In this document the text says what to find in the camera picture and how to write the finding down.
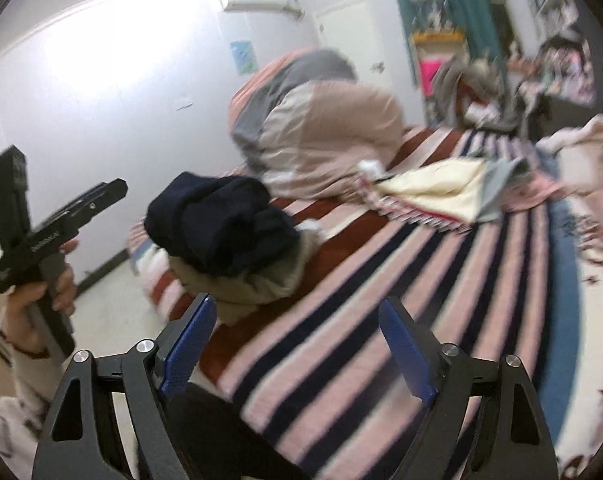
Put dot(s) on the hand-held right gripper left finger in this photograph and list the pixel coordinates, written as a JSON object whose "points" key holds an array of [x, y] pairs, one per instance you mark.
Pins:
{"points": [[189, 355]]}

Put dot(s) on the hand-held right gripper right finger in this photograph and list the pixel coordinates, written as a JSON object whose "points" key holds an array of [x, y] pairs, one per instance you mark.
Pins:
{"points": [[406, 355]]}

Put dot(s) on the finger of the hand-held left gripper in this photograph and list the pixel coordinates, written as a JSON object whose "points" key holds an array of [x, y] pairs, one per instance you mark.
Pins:
{"points": [[99, 197]]}

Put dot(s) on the navy blue garment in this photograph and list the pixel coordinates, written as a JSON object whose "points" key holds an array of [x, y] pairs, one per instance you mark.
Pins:
{"points": [[216, 225]]}

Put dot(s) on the pile of clothes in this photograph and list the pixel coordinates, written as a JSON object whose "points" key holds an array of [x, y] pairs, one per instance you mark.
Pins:
{"points": [[476, 90]]}

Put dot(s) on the person's left hand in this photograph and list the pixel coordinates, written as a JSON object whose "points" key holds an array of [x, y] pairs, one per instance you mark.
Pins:
{"points": [[21, 317]]}

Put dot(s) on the striped fleece blanket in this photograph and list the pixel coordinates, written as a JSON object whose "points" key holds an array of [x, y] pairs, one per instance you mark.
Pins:
{"points": [[381, 270]]}

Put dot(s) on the beige fleece garment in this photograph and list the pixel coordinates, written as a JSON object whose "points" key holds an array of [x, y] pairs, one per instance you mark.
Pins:
{"points": [[261, 290]]}

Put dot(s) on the cream cloth with red trim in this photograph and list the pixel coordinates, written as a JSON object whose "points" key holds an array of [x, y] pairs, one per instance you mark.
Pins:
{"points": [[441, 190]]}

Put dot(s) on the light blue garment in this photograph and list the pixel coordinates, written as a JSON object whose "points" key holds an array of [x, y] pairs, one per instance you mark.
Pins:
{"points": [[501, 180]]}

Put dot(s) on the pink garment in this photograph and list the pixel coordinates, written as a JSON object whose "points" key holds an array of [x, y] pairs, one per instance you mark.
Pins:
{"points": [[526, 192]]}

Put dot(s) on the folded pink grey duvet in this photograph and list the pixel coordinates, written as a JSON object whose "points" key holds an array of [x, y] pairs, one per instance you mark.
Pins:
{"points": [[331, 130]]}

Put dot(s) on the white fluffy blanket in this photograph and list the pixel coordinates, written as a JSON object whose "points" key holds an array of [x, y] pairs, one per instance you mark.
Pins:
{"points": [[596, 160]]}

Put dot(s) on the pink bag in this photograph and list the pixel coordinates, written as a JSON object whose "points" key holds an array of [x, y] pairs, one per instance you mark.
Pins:
{"points": [[429, 77]]}

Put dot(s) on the white door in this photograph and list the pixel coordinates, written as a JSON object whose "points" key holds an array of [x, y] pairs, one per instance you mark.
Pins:
{"points": [[351, 45]]}

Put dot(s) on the black shelf unit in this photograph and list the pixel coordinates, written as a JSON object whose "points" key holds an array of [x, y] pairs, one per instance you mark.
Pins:
{"points": [[599, 75]]}

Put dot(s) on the glass display case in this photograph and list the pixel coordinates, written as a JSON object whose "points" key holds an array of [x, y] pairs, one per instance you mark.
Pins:
{"points": [[429, 12]]}

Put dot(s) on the teal curtain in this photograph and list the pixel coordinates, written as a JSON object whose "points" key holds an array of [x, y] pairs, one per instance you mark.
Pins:
{"points": [[461, 5]]}

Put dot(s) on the blue wall poster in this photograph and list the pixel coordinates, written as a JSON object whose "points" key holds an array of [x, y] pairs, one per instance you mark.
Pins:
{"points": [[244, 57]]}

